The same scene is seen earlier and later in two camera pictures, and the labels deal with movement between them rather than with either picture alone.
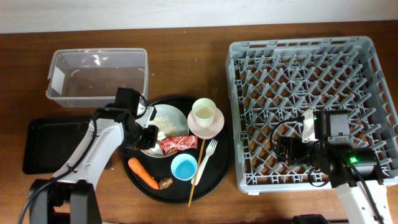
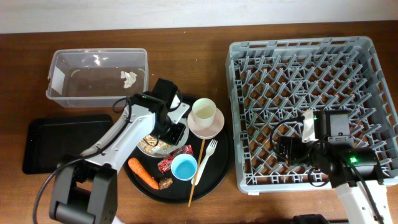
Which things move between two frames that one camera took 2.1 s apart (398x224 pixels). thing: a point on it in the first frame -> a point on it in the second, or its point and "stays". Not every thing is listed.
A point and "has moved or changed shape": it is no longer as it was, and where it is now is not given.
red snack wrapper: (172, 144) -> (165, 163)
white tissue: (160, 135) has moved or changed shape
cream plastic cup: (204, 110) stays
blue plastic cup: (184, 167) stays
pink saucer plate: (208, 132) stays
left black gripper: (150, 141) -> (175, 138)
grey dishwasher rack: (274, 81) stays
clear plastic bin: (90, 78) stays
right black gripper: (294, 143) stays
